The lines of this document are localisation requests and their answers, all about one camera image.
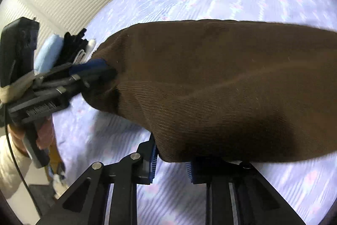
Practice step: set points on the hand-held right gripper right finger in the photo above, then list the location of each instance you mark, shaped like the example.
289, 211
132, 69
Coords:
190, 171

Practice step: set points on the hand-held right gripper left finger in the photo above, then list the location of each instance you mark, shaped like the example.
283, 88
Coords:
153, 161

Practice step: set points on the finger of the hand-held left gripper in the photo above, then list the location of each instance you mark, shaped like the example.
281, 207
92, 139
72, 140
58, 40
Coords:
89, 65
102, 77

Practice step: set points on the brown pants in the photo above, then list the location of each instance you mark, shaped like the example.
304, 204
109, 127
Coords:
210, 88

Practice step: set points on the person's left forearm white sleeve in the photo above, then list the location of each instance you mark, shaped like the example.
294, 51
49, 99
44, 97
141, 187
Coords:
10, 169

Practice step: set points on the person's left hand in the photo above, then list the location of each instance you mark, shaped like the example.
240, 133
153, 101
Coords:
46, 135

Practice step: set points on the white folded cloth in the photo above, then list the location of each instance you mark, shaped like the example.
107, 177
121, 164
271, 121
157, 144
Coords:
84, 55

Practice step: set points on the black folded cloth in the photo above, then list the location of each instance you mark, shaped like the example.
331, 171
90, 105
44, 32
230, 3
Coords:
71, 48

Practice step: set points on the light blue folded cloth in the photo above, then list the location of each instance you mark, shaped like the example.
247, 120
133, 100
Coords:
48, 52

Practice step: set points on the orange-brown cloth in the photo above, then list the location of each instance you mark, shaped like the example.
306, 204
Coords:
55, 156

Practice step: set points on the small white cloth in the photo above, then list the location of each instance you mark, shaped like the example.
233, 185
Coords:
58, 182

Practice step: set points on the dark floor mat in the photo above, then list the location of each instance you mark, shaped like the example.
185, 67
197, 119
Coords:
39, 198

